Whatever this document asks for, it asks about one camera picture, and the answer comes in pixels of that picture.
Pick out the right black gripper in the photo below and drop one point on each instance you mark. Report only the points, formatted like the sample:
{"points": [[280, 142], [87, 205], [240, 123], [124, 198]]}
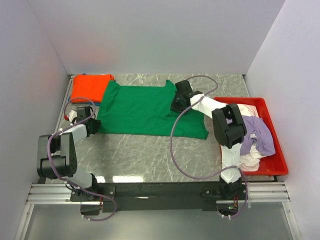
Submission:
{"points": [[173, 106]]}

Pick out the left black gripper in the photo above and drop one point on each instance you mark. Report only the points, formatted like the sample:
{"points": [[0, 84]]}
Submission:
{"points": [[97, 124]]}

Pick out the green t shirt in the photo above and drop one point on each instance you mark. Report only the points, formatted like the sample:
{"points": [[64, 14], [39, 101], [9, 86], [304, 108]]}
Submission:
{"points": [[145, 110]]}

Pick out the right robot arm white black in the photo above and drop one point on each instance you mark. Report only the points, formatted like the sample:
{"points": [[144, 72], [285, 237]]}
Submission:
{"points": [[229, 131]]}

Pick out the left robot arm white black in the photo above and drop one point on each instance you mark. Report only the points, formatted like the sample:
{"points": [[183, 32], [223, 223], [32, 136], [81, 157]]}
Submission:
{"points": [[63, 152]]}

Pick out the folded orange t shirt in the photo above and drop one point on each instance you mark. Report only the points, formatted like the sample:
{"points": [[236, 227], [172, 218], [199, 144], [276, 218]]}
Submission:
{"points": [[87, 87]]}

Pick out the lavender t shirt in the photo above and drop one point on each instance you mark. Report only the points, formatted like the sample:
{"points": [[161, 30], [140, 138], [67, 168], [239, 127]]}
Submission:
{"points": [[259, 134]]}

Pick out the pale pink t shirt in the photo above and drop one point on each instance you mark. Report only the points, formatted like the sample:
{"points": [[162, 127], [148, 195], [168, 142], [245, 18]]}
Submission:
{"points": [[250, 162]]}

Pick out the black base beam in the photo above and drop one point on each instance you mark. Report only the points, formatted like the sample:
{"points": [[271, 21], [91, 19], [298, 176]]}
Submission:
{"points": [[143, 196]]}

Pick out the red plastic bin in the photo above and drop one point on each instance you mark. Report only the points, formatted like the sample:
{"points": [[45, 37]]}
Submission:
{"points": [[274, 165]]}

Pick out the aluminium frame rail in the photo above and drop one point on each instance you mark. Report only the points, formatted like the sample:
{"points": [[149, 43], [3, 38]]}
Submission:
{"points": [[55, 194]]}

